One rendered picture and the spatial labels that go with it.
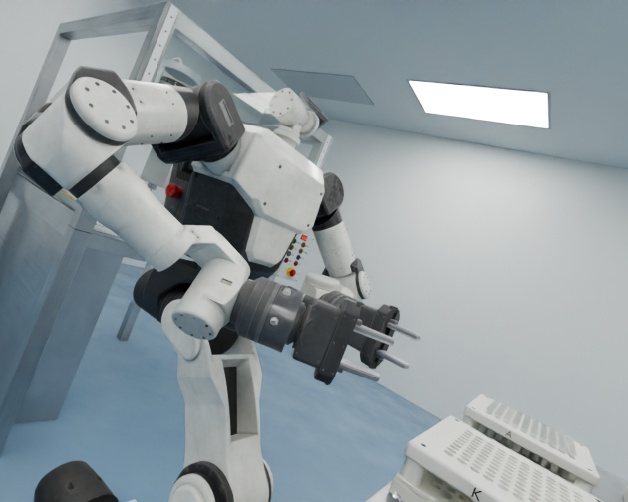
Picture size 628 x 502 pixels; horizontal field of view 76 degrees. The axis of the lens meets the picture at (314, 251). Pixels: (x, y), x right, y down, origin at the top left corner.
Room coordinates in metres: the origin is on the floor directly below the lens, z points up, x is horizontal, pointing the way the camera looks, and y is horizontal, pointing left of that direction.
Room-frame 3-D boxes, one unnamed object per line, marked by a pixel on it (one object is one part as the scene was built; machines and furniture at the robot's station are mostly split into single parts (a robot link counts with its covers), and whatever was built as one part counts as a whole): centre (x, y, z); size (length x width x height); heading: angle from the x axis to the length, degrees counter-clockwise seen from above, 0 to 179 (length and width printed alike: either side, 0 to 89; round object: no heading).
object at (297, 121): (0.89, 0.16, 1.35); 0.10 x 0.07 x 0.09; 147
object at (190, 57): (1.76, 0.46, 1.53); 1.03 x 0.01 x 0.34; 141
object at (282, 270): (2.16, 0.10, 1.03); 0.17 x 0.06 x 0.26; 141
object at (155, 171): (1.73, 0.71, 1.20); 0.22 x 0.11 x 0.20; 51
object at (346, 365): (0.56, -0.12, 0.96); 0.06 x 0.03 x 0.02; 89
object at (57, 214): (2.00, 1.24, 0.83); 1.30 x 0.29 x 0.10; 51
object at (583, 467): (0.88, -0.59, 0.91); 0.25 x 0.24 x 0.02; 148
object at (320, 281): (0.93, -0.05, 1.01); 0.13 x 0.07 x 0.09; 157
